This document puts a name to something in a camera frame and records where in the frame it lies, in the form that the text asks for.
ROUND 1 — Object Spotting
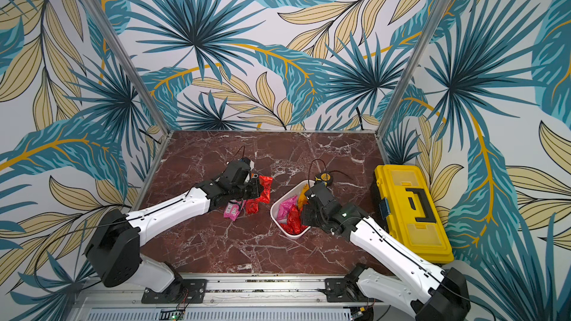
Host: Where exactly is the magenta tea bag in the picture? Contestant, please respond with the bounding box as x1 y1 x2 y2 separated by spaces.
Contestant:
224 202 242 221
276 196 297 221

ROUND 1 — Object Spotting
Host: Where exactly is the white plastic storage box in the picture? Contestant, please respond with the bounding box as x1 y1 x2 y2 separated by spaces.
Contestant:
270 180 315 239

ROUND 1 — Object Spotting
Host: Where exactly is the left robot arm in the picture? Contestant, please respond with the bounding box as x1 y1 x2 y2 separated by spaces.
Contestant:
85 158 263 299

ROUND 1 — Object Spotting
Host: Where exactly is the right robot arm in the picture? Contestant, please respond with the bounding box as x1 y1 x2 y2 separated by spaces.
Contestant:
301 183 471 320

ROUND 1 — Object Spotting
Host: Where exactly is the small yellow tea bag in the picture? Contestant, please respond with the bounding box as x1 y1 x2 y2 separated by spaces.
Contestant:
297 184 309 211

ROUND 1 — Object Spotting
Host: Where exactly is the red tea bag pile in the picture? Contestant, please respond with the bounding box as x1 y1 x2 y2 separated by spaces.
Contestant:
280 206 309 236

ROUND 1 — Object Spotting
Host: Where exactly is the yellow black tape measure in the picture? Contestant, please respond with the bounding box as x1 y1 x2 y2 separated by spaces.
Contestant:
315 172 333 187

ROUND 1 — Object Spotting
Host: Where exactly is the yellow black toolbox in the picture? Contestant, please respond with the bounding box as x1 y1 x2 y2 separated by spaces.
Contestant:
371 165 454 265

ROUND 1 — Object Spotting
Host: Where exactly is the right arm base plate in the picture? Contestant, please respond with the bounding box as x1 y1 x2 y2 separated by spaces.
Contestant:
323 277 368 303

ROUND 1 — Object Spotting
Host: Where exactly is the aluminium front rail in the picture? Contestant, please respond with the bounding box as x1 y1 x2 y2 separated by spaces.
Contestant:
66 273 402 321

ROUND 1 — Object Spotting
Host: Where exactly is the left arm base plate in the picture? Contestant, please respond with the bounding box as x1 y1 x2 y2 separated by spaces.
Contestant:
141 279 208 305

